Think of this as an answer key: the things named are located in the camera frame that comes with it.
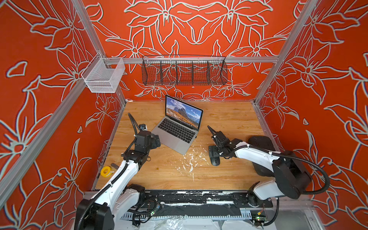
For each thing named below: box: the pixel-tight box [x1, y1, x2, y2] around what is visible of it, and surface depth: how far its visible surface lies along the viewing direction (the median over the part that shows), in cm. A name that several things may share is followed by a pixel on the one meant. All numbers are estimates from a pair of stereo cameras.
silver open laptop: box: [151, 94, 204, 156], surface depth 100 cm
